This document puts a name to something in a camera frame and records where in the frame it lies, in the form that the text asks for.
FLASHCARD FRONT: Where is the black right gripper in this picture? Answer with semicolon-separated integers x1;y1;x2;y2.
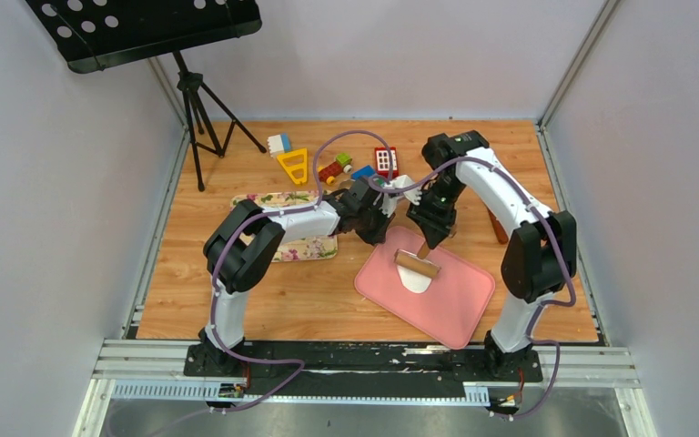
407;176;466;249

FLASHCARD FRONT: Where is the wooden dough roller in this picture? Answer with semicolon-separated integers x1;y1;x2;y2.
387;227;461;280

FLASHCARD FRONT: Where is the white dough ball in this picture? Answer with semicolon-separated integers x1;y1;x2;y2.
397;266;432;294

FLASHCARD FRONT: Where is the pink rectangular tray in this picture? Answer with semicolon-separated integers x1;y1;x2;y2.
354;227;495;349

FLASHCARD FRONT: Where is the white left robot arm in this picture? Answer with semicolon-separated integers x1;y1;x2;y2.
200;178;400;376

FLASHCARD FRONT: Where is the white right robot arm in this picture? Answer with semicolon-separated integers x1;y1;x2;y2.
407;130;577;381

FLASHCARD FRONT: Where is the metal dough scraper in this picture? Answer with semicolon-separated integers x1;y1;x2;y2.
487;209;509;245

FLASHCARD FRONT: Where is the blue green white brick stack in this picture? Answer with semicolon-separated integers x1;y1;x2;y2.
350;165;377;180

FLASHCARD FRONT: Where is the red toy brick car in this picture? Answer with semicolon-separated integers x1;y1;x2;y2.
318;153;353;185

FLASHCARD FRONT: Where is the floral rectangular tray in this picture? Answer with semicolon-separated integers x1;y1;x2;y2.
230;190;339;262

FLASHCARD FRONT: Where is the red window toy brick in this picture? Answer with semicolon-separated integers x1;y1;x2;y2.
374;147;399;179

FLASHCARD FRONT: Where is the white and blue toy block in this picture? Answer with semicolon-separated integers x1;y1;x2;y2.
267;133;292;158

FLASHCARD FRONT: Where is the black tripod stand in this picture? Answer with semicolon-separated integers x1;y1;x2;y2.
171;50;267;192

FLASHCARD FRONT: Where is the black perforated stand shelf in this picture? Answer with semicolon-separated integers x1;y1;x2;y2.
26;0;262;74

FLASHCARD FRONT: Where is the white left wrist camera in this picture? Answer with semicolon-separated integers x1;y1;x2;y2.
380;193;400;219

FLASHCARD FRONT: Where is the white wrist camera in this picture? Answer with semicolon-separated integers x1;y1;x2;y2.
385;175;423;206
380;193;400;219

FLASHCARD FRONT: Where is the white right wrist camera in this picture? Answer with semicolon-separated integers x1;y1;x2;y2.
385;175;423;206

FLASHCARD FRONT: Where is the yellow triangular toy frame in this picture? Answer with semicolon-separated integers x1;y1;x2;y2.
276;148;309;186

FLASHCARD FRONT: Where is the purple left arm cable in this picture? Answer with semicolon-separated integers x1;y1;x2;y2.
209;129;399;417

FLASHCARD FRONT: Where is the white slotted cable duct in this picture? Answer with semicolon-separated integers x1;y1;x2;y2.
110;381;491;407

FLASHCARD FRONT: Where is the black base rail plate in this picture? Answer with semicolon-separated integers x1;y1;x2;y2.
183;340;543;394

